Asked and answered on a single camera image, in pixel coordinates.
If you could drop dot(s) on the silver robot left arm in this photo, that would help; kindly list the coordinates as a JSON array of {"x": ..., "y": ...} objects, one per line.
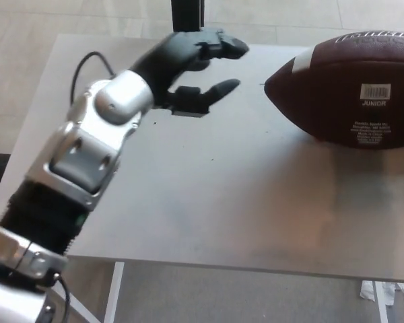
[{"x": 87, "y": 141}]

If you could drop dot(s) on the white table frame with brace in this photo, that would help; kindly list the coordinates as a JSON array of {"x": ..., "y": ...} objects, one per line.
[{"x": 114, "y": 292}]

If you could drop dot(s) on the brown Franklin junior football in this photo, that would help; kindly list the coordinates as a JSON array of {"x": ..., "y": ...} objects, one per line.
[{"x": 340, "y": 101}]

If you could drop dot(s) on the white table leg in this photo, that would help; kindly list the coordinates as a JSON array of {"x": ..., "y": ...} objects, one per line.
[{"x": 381, "y": 303}]

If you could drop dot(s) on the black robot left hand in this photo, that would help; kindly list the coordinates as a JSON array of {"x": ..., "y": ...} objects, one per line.
[{"x": 168, "y": 57}]

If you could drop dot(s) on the crumpled white paper scraps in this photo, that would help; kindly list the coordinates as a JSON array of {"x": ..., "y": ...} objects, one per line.
[{"x": 367, "y": 291}]

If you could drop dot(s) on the black vertical post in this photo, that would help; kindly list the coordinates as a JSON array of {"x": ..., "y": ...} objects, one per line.
[{"x": 185, "y": 17}]

